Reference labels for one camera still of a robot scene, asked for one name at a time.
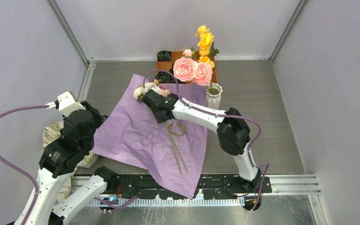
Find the patterned cream cloth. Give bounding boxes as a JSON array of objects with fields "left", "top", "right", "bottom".
[{"left": 42, "top": 122, "right": 98, "bottom": 203}]

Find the white ribbed ceramic vase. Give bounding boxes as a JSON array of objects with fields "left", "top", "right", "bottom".
[{"left": 206, "top": 83, "right": 223, "bottom": 110}]

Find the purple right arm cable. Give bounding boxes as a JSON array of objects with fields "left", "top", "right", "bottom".
[{"left": 142, "top": 70, "right": 270, "bottom": 212}]

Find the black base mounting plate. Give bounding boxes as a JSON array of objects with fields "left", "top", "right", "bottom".
[{"left": 103, "top": 174, "right": 261, "bottom": 200}]

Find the white rose stem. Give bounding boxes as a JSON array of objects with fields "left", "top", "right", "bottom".
[{"left": 133, "top": 82, "right": 172, "bottom": 102}]

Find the large pink rose stem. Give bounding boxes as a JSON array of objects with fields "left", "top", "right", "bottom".
[{"left": 172, "top": 49, "right": 215, "bottom": 94}]

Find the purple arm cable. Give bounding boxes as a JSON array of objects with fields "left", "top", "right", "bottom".
[
  {"left": 0, "top": 105, "right": 137, "bottom": 225},
  {"left": 142, "top": 70, "right": 270, "bottom": 212}
]

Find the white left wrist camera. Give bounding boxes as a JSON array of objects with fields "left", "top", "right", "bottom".
[{"left": 46, "top": 91, "right": 86, "bottom": 117}]

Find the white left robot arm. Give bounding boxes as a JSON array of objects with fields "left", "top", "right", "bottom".
[{"left": 12, "top": 101, "right": 119, "bottom": 225}]

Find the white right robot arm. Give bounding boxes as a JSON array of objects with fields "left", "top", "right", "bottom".
[{"left": 141, "top": 90, "right": 262, "bottom": 193}]

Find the dark rolled sock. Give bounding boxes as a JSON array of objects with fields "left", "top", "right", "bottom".
[
  {"left": 157, "top": 51, "right": 172, "bottom": 62},
  {"left": 155, "top": 71, "right": 172, "bottom": 83}
]

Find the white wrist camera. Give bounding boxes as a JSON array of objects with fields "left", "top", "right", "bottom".
[
  {"left": 46, "top": 91, "right": 86, "bottom": 117},
  {"left": 143, "top": 86, "right": 163, "bottom": 95}
]

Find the purple wrapping paper sheet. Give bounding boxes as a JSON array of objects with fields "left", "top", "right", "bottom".
[{"left": 92, "top": 74, "right": 208, "bottom": 198}]

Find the orange compartment tray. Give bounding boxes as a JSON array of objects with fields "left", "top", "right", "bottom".
[{"left": 156, "top": 51, "right": 218, "bottom": 84}]

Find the yellow flower stem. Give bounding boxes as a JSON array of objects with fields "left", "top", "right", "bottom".
[{"left": 195, "top": 25, "right": 220, "bottom": 68}]

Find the small pale pink rose stem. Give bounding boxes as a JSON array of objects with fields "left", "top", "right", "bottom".
[{"left": 153, "top": 79, "right": 190, "bottom": 175}]

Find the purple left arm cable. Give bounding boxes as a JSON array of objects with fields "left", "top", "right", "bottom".
[{"left": 0, "top": 105, "right": 137, "bottom": 225}]

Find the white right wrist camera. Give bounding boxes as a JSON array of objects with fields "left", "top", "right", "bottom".
[{"left": 143, "top": 86, "right": 163, "bottom": 95}]

